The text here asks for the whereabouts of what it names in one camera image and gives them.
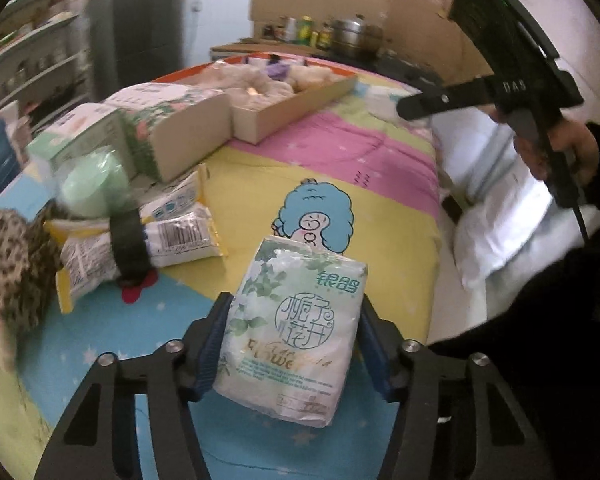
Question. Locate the white bottle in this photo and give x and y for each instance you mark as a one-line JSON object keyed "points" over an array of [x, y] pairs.
{"points": [[291, 30]]}

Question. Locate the small yellow bottle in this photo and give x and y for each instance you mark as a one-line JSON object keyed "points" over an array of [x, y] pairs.
{"points": [[322, 37]]}

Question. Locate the yellow-edged wipes packet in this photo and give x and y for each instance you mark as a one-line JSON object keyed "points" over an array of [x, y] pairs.
{"points": [[175, 195], [185, 240]]}

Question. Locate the person's right hand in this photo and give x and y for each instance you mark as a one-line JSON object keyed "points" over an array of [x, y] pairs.
{"points": [[577, 145]]}

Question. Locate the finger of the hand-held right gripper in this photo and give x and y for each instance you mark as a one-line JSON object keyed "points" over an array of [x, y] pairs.
{"points": [[445, 97]]}

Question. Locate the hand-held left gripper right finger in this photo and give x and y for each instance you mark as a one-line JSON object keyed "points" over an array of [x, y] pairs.
{"points": [[380, 360]]}

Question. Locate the dark refrigerator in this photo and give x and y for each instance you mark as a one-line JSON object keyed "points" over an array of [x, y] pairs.
{"points": [[135, 35]]}

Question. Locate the metal shelf rack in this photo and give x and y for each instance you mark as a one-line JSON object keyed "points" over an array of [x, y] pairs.
{"points": [[30, 45]]}

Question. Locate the floral tissue box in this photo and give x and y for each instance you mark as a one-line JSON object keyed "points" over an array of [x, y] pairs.
{"points": [[180, 125]]}

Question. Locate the white cloth bundle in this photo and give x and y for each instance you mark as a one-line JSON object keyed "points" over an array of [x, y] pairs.
{"points": [[500, 240]]}

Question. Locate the leopard print scrunchie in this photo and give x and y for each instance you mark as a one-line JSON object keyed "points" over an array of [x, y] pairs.
{"points": [[15, 260]]}

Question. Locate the person's dark clothing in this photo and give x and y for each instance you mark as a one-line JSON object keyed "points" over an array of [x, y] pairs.
{"points": [[555, 335]]}

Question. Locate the black hair band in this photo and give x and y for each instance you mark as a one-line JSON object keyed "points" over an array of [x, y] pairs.
{"points": [[130, 245]]}

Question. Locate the steel steamer pot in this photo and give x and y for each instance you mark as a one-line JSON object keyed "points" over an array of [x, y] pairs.
{"points": [[355, 35]]}

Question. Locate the plush teddy bear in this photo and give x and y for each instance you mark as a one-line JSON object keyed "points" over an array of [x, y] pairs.
{"points": [[240, 85]]}

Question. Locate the black stove appliance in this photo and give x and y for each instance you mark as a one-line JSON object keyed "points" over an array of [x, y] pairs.
{"points": [[410, 72]]}

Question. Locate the shallow cardboard box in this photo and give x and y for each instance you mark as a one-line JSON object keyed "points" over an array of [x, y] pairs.
{"points": [[280, 115]]}

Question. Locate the purple packet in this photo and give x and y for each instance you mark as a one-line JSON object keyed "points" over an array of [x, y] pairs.
{"points": [[278, 71]]}

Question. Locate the green yellow bottle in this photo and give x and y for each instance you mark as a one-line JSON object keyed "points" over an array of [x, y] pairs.
{"points": [[307, 30]]}

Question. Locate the cream plush toy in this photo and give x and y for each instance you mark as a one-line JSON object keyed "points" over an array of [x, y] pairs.
{"points": [[310, 79]]}

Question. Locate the mint green bath sponge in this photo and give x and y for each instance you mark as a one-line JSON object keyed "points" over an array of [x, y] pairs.
{"points": [[92, 185]]}

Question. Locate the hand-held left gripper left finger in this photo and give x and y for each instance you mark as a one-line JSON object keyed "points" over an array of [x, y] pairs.
{"points": [[207, 360]]}

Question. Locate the green white carton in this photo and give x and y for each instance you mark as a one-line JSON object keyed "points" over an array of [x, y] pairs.
{"points": [[75, 132]]}

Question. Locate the white floral tissue pack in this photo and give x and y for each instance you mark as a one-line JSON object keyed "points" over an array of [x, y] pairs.
{"points": [[290, 330]]}

